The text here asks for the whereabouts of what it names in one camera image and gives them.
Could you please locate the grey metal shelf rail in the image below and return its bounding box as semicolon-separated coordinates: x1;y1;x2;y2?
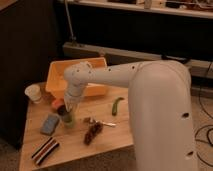
63;42;213;79

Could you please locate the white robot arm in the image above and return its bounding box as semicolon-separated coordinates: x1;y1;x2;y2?
64;60;198;171

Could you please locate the yellow plastic bin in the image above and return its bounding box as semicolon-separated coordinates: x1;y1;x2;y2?
45;57;108;99

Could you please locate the striped black red eraser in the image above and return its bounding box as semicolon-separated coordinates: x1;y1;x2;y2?
31;137;59;166

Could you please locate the metal spoon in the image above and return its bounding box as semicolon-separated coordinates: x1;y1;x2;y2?
83;117;116;127

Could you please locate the green plastic cup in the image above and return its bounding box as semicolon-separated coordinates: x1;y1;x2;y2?
61;114;75;128

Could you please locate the black cable on floor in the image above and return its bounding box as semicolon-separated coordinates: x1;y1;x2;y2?
194;61;213;169

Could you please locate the green pepper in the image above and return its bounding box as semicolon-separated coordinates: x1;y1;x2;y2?
112;97;124;116

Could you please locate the blue sponge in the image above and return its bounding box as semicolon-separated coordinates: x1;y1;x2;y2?
40;115;59;136

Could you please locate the white paper cup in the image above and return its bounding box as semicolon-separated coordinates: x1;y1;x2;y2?
24;84;42;103

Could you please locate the dark grey cup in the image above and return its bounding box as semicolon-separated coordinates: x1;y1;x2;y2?
57;105;70;117

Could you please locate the orange ball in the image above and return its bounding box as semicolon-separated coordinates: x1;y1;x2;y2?
51;99;64;109

